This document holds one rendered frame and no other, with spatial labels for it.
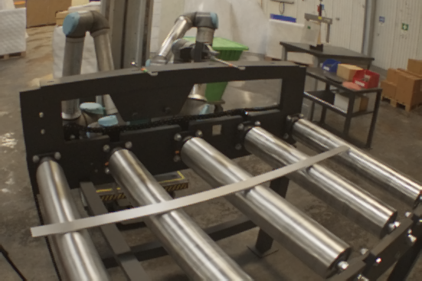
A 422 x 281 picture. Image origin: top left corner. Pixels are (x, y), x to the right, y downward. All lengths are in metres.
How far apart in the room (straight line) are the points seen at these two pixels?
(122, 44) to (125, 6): 0.25
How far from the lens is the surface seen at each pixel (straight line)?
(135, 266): 0.95
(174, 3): 4.98
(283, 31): 7.99
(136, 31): 2.19
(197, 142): 1.34
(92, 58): 4.63
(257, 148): 1.45
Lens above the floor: 1.46
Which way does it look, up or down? 22 degrees down
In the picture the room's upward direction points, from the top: 4 degrees clockwise
